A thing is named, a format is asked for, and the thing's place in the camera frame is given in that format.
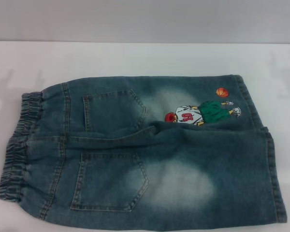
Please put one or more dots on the blue denim shorts with print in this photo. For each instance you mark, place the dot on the blue denim shorts with print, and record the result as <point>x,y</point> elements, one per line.
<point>174,174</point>

